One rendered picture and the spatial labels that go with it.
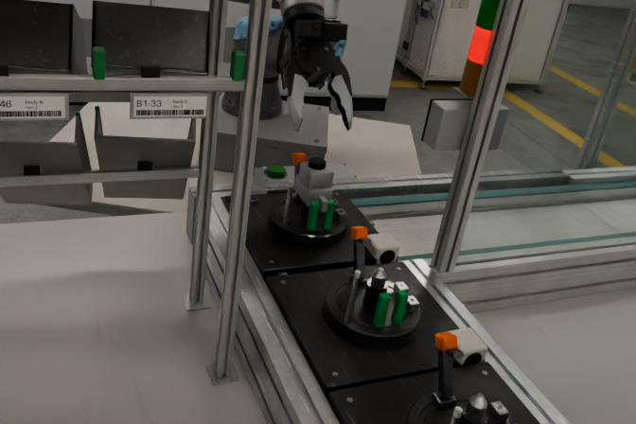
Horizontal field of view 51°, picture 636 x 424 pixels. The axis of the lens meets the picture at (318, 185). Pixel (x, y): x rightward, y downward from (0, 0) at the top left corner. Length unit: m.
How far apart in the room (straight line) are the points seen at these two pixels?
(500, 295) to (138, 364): 0.63
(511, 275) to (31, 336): 0.80
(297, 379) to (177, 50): 0.43
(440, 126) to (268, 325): 0.39
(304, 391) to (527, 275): 0.55
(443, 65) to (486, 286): 4.23
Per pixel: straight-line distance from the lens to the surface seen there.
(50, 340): 1.09
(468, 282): 1.20
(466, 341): 0.96
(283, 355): 0.91
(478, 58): 1.02
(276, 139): 1.52
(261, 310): 0.99
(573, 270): 1.34
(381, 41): 4.47
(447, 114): 1.03
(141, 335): 1.08
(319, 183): 1.11
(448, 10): 5.25
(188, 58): 0.80
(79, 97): 0.93
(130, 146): 0.94
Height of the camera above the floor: 1.56
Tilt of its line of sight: 27 degrees down
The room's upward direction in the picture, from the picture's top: 9 degrees clockwise
